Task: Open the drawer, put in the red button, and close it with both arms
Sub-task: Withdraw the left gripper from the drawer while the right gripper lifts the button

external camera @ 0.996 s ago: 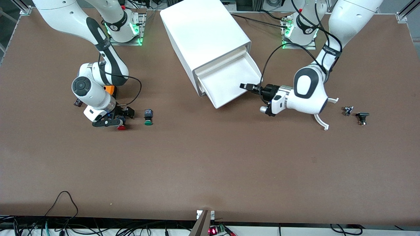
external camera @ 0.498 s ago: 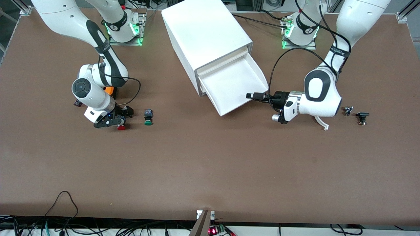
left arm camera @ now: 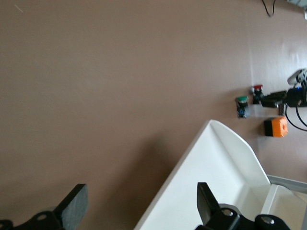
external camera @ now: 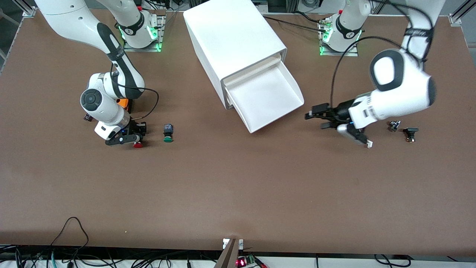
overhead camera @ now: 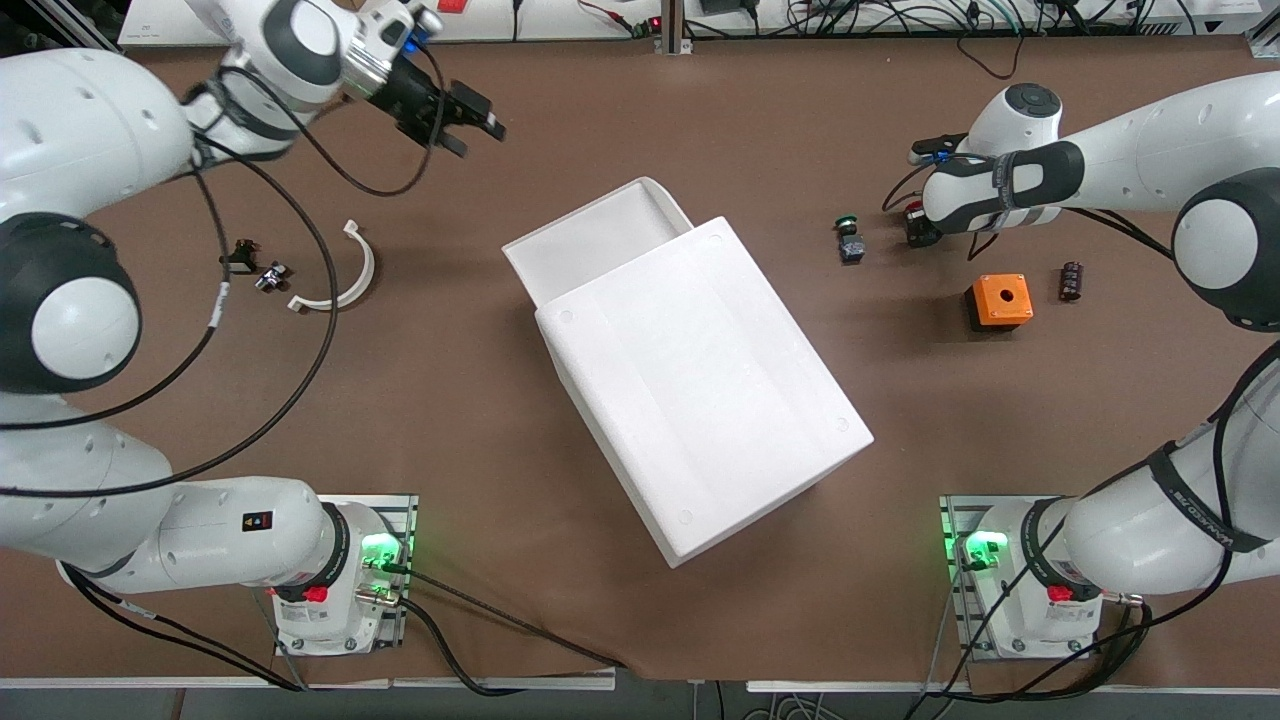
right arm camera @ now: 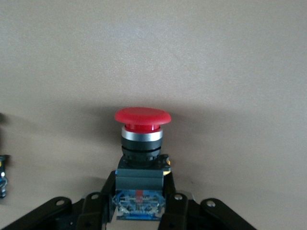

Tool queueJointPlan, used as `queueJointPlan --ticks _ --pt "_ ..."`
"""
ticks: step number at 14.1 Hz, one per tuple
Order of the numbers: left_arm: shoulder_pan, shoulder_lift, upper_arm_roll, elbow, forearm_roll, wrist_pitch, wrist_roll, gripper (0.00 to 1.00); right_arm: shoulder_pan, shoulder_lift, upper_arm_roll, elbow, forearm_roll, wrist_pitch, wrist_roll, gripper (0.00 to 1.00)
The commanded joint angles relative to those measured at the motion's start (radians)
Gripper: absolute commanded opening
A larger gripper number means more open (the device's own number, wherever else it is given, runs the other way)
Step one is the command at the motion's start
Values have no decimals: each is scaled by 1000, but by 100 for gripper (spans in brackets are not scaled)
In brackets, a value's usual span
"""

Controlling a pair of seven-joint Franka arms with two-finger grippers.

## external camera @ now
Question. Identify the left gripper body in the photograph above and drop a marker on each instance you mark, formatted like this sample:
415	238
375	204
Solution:
341	111

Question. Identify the red push button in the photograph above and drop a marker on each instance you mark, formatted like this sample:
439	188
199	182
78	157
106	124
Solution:
138	145

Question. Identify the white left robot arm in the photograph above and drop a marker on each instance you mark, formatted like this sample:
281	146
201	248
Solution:
405	85

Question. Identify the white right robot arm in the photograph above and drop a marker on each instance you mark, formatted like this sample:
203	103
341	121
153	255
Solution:
74	18

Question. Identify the green push button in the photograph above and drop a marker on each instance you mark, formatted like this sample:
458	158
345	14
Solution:
167	139

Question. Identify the small black contact block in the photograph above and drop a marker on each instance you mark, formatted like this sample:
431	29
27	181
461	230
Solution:
87	117

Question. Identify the white curved plastic arc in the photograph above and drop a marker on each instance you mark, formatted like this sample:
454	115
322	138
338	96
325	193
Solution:
369	143

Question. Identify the circuit board with red display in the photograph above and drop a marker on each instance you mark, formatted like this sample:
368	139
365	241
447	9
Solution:
241	262

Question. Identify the orange button enclosure box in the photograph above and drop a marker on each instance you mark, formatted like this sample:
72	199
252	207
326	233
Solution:
124	102

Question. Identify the small black silver switch part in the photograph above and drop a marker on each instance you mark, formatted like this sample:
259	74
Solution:
394	125

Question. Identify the black flat-headed switch part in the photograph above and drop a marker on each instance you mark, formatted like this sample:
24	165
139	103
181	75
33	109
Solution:
410	131

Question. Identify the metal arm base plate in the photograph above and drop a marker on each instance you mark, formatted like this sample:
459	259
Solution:
162	33
349	54

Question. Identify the aluminium frame profile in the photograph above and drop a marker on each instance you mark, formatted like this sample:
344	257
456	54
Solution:
29	9
459	13

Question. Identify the camera mount post with bracket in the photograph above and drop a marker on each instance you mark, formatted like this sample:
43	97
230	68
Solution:
228	257

